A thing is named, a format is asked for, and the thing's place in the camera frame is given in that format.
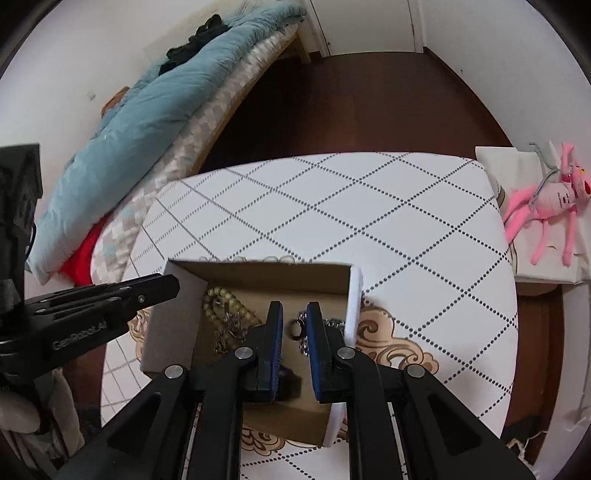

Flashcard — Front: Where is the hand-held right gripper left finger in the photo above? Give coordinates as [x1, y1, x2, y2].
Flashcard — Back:
[55, 301, 284, 480]

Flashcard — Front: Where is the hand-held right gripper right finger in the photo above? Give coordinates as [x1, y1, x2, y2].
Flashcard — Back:
[306, 302, 536, 480]

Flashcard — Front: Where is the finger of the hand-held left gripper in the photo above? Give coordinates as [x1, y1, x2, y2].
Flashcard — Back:
[21, 274, 182, 325]

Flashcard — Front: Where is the silver chain bracelet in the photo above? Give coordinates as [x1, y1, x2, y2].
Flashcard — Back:
[295, 310, 347, 355]

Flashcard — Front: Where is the thin silver necklace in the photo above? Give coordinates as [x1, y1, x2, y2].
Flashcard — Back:
[213, 311, 252, 355]

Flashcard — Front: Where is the cardboard box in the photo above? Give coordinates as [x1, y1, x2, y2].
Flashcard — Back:
[140, 259, 366, 449]

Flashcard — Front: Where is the wooden beaded bracelet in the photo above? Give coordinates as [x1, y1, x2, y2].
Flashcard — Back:
[202, 286, 262, 334]

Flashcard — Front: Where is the person's left forearm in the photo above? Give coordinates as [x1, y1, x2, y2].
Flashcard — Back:
[0, 390, 42, 435]

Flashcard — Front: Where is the red blanket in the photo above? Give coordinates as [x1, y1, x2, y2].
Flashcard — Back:
[60, 222, 106, 287]

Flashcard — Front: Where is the brown plush item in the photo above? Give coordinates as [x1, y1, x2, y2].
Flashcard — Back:
[100, 87, 133, 117]

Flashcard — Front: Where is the light blue quilt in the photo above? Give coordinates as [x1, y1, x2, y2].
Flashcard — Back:
[25, 4, 306, 285]

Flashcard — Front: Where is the black cloth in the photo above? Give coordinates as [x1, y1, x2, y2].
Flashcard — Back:
[158, 14, 232, 75]

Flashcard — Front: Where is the white cloth-covered cabinet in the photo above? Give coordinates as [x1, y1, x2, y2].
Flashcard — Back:
[475, 144, 591, 285]

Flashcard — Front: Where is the pink plush toy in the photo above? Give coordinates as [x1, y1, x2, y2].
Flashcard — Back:
[502, 142, 591, 267]

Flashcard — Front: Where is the white door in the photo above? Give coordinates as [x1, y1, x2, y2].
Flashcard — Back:
[307, 0, 424, 58]

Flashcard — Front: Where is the wooden bed frame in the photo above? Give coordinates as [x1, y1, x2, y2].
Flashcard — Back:
[198, 25, 314, 172]

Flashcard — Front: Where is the grey wire hanger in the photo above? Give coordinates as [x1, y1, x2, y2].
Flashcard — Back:
[527, 140, 574, 205]

